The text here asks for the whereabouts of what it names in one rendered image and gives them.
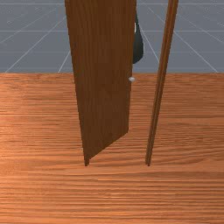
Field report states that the brown wooden door leaf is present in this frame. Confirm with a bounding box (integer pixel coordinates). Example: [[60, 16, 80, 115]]
[[64, 0, 137, 161]]

